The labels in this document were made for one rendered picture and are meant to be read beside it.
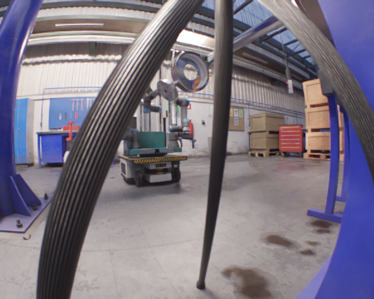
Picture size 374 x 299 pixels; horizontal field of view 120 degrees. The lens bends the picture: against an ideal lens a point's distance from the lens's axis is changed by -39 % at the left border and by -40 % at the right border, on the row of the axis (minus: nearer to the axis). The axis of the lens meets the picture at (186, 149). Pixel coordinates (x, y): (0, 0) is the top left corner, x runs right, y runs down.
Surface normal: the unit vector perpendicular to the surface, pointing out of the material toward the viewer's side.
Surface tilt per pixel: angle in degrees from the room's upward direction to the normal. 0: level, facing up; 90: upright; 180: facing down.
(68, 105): 90
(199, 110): 90
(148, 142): 90
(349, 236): 90
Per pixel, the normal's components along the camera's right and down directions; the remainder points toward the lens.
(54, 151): 0.44, 0.02
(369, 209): -0.89, 0.04
